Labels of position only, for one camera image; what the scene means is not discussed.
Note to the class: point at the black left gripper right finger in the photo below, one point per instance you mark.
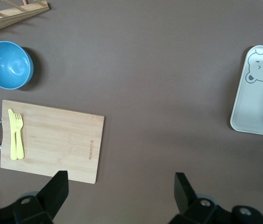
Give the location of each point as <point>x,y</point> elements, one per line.
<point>187,200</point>

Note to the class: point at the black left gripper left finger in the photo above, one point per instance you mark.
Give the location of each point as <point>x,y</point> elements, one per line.
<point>50,198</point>

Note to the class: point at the wooden cutting board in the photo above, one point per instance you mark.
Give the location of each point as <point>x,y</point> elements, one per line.
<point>52,140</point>

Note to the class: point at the yellow plastic fork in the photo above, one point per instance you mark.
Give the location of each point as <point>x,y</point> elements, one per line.
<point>20,144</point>

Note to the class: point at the yellow plastic knife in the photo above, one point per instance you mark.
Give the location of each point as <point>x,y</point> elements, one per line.
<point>11,121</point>

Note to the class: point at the brown table cover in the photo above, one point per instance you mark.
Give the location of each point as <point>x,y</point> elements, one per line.
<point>145,93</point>

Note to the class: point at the cream tray with bear print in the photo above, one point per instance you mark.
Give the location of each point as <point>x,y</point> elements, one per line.
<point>255,100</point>

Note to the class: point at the blue bowl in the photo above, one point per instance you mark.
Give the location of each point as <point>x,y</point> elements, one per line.
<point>8,65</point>

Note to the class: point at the wooden dish rack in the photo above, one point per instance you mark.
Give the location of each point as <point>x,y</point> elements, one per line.
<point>17,11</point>

